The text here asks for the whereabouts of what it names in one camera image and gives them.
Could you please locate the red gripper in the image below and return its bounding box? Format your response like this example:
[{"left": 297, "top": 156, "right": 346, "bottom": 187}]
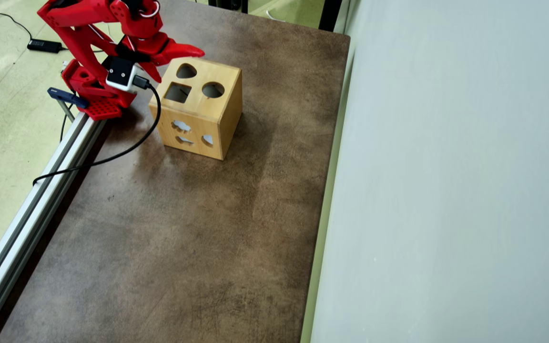
[{"left": 114, "top": 30, "right": 205, "bottom": 83}]

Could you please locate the wooden shape sorter box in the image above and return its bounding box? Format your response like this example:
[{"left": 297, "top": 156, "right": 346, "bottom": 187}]
[{"left": 148, "top": 57, "right": 244, "bottom": 161}]

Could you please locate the blue clamp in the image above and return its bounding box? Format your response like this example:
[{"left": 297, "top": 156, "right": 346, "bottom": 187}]
[{"left": 47, "top": 87, "right": 90, "bottom": 122}]

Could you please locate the black power adapter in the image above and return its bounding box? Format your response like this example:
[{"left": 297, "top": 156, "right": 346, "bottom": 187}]
[{"left": 27, "top": 39, "right": 63, "bottom": 54}]

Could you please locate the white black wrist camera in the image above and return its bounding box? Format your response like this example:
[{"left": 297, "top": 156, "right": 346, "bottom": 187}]
[{"left": 106, "top": 56, "right": 137, "bottom": 92}]

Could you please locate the black camera cable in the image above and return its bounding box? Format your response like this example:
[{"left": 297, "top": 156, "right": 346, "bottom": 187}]
[{"left": 32, "top": 75, "right": 162, "bottom": 187}]

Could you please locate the black adapter cable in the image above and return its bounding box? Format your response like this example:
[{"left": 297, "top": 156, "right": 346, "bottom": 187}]
[{"left": 0, "top": 0, "right": 33, "bottom": 43}]

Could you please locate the black post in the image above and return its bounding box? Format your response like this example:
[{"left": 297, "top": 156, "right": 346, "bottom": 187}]
[{"left": 318, "top": 0, "right": 343, "bottom": 32}]

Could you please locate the aluminium profile rail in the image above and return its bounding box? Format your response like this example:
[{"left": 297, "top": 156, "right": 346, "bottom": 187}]
[{"left": 0, "top": 111, "right": 109, "bottom": 343}]

